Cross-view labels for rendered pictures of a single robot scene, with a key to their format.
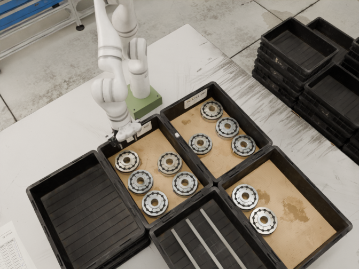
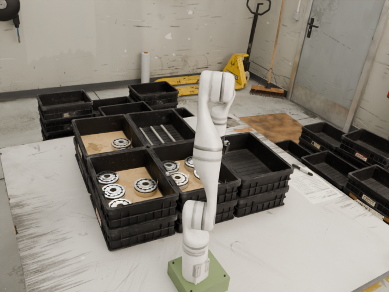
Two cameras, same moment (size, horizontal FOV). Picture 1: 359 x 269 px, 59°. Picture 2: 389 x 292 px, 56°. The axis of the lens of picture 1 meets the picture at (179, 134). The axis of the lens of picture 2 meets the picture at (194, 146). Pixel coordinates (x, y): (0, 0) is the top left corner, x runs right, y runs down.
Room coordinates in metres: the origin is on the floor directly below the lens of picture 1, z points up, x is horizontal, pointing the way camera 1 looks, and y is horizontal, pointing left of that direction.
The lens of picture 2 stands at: (1.94, 0.19, 1.84)
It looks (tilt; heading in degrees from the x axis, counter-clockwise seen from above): 30 degrees down; 183
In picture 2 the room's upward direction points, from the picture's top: 6 degrees clockwise
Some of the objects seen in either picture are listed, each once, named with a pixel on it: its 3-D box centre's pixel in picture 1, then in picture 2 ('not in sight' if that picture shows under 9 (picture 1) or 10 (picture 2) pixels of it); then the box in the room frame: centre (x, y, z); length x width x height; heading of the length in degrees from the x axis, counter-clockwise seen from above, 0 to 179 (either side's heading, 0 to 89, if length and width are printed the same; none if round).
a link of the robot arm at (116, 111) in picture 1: (109, 99); (222, 104); (0.59, 0.21, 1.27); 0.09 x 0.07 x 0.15; 87
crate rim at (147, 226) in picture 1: (153, 166); (193, 165); (0.51, 0.11, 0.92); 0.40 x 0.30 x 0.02; 32
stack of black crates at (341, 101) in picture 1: (334, 108); not in sight; (1.13, -1.02, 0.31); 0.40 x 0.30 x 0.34; 36
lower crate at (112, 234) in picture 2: not in sight; (130, 205); (0.67, -0.15, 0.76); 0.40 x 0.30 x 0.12; 32
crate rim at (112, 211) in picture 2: (214, 128); (130, 176); (0.67, -0.15, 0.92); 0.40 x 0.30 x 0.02; 32
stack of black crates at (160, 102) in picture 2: not in sight; (153, 110); (-1.21, -0.43, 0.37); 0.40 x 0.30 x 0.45; 126
